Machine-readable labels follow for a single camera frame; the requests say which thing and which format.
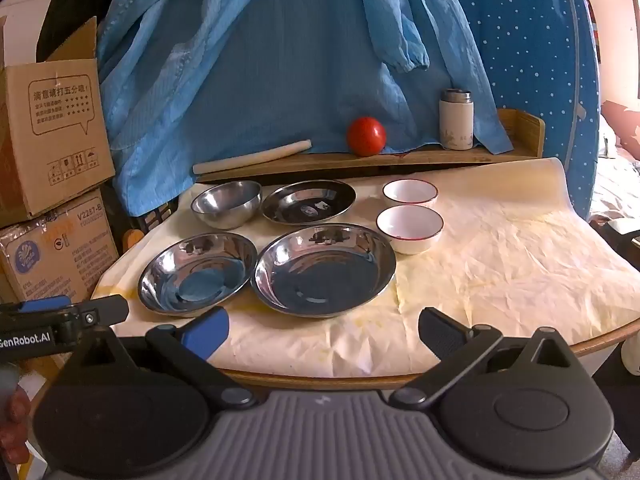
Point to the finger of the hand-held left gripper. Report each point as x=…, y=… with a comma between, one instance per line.
x=47, y=302
x=107, y=310

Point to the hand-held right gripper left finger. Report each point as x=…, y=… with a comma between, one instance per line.
x=207, y=330

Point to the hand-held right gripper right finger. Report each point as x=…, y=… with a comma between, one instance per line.
x=442, y=332

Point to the white bowl red rim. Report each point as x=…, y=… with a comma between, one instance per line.
x=410, y=227
x=410, y=193

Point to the deep steel bowl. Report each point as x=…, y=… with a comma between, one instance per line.
x=226, y=205

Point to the large steel plate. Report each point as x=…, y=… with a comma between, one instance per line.
x=325, y=270

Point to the person's left hand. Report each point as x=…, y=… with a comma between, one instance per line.
x=14, y=425

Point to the printed cardboard box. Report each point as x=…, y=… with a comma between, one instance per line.
x=60, y=250

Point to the orange object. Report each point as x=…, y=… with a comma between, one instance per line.
x=131, y=240

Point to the cream paper table cover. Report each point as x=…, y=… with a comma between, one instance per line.
x=500, y=260

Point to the black plastic crate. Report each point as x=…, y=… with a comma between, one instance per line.
x=150, y=217

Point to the open cardboard box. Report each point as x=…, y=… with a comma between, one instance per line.
x=50, y=135

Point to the white rolled stick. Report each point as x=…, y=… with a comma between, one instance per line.
x=252, y=156

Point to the black object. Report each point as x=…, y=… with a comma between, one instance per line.
x=622, y=240

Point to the white thermos cup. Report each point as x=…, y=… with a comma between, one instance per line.
x=455, y=122

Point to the red tomato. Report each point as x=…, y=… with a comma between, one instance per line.
x=366, y=136

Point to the wooden shelf board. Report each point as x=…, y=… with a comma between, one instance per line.
x=525, y=135

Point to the floral bedding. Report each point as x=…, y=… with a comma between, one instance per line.
x=617, y=160

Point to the light blue garment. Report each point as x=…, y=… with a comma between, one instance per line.
x=280, y=85

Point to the blue polka dot cloth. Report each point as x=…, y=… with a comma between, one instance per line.
x=540, y=60

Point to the black garment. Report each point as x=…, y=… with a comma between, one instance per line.
x=75, y=0

